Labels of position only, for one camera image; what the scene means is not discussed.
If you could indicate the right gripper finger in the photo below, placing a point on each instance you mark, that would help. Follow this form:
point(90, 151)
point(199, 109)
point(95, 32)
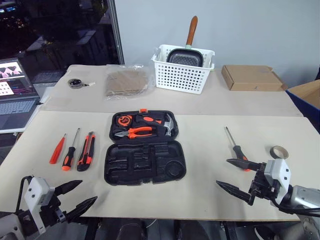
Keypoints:
point(245, 165)
point(237, 192)

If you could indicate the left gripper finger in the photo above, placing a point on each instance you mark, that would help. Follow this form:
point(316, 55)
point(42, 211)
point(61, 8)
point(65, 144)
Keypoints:
point(68, 186)
point(82, 206)

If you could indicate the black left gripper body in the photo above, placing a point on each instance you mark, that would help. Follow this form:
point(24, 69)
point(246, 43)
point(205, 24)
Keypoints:
point(51, 212)

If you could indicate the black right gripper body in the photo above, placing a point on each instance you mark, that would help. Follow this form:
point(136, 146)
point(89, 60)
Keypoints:
point(262, 186)

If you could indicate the brown core tape roll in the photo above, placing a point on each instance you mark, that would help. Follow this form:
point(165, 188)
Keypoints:
point(271, 152)

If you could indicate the orange black utility knife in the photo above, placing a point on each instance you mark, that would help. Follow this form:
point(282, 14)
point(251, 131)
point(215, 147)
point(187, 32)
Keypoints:
point(85, 157)

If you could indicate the slim orange screwdriver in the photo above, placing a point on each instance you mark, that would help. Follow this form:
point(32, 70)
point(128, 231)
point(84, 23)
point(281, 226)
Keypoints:
point(56, 152)

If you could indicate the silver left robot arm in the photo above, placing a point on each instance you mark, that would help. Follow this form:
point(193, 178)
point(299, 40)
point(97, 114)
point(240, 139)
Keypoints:
point(10, 227)

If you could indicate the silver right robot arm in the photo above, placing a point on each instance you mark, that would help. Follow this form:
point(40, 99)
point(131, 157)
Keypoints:
point(305, 196)

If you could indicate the black tool case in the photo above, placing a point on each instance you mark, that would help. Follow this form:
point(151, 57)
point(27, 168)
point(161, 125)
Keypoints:
point(140, 172)

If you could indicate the dark rounded shape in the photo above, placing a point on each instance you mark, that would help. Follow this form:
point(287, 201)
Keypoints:
point(130, 231)

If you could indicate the steel claw hammer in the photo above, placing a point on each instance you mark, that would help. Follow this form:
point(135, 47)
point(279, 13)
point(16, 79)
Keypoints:
point(170, 125)

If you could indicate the blue cardboard box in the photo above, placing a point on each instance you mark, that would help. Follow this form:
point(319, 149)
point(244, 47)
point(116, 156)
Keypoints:
point(307, 107)

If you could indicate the orange black tape measure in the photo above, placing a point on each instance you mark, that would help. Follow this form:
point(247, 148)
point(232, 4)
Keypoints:
point(124, 121)

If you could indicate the flat brown cardboard box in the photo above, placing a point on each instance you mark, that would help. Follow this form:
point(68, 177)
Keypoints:
point(250, 77)

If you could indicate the open laptop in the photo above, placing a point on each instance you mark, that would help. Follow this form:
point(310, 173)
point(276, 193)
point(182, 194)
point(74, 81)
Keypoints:
point(15, 107)

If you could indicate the round metal reel with tag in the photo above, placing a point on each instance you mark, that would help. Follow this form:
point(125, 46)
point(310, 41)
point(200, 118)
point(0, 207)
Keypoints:
point(75, 83)

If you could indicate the white perforated plastic basket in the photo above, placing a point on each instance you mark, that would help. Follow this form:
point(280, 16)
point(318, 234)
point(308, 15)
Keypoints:
point(175, 80)

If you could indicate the plastic bag of brown mats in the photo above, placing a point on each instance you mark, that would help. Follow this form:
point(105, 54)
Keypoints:
point(125, 82)

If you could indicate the grey window frame post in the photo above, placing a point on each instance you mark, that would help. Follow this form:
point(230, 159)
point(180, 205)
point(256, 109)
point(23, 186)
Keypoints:
point(116, 30)

